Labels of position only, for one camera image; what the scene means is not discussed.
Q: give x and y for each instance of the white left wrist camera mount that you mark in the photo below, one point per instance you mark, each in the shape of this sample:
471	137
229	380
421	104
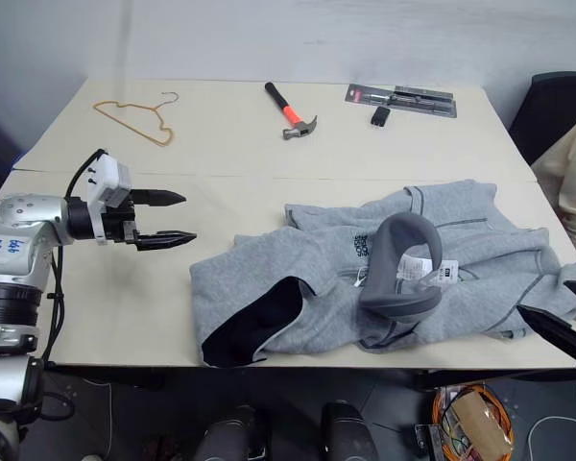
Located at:
109	180

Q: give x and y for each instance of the grey zip-up fleece jacket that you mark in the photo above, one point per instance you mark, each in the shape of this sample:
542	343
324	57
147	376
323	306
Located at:
317	269

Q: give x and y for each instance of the brown paper-wrapped packet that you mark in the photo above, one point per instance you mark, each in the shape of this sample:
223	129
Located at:
480	422

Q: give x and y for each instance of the packaged tool on black card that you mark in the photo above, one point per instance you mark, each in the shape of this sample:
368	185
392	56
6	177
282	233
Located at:
403	100

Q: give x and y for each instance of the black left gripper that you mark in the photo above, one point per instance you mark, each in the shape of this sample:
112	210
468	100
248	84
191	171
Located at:
117	225

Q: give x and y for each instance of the white clothing hang tag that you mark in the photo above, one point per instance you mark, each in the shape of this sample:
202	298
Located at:
420	269

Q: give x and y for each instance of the dark rounded shape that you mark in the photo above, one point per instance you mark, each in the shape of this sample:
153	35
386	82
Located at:
230	439
348	434

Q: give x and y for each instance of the small black rectangular block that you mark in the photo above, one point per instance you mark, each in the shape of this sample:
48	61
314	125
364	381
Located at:
380	116

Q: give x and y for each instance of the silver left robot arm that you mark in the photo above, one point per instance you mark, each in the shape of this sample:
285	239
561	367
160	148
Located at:
14	249

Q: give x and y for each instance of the black office chair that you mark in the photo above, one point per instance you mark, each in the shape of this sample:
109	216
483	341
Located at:
547	110

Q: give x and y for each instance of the person in cream shirt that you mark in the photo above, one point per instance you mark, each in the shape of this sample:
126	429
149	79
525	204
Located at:
573	177

